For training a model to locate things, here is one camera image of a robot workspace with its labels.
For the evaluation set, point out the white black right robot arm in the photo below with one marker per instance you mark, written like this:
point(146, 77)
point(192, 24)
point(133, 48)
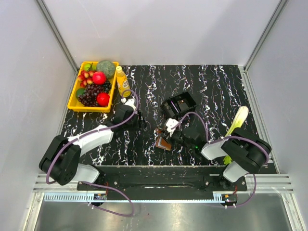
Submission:
point(248, 153)

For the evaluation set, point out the black grape bunch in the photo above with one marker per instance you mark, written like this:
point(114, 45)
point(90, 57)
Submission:
point(107, 86)

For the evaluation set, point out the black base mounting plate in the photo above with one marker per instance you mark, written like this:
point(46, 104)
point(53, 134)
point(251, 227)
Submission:
point(164, 183)

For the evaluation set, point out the green lime fruit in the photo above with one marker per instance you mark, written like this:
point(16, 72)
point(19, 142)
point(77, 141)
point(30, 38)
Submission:
point(79, 92)

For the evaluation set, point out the yellow juice bottle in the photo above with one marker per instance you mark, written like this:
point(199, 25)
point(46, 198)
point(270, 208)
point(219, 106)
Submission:
point(122, 82)

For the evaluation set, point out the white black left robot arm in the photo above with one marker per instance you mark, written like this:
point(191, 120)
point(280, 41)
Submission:
point(61, 160)

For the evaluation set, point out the green melon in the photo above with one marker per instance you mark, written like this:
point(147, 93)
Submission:
point(107, 67)

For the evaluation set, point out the red pomegranate lower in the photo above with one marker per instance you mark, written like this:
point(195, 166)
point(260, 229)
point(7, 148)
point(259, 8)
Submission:
point(103, 99)

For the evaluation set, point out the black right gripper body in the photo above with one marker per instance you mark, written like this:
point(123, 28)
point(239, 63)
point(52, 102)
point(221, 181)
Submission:
point(178, 136)

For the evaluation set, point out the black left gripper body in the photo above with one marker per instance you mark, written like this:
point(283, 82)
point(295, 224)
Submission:
point(134, 124)

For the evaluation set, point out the brown leather card holder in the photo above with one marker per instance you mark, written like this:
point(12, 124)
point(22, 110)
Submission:
point(161, 142)

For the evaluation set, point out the dark purple grape bunch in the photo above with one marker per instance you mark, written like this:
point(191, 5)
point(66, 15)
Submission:
point(89, 97)

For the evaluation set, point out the black plastic card box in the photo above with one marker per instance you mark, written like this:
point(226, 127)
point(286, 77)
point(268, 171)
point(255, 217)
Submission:
point(176, 107)

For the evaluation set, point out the red pomegranate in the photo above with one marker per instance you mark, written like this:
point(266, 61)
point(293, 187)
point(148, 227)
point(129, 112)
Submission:
point(103, 99)
point(99, 78)

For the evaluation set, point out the yellow plastic fruit tray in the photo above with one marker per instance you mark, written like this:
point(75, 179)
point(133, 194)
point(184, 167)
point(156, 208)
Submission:
point(76, 106)

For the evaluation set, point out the small red fruit cluster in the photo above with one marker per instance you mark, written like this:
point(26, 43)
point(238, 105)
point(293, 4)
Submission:
point(85, 78)

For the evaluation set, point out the red pomegranate upper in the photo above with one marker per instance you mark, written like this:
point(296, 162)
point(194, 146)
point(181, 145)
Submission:
point(99, 78)

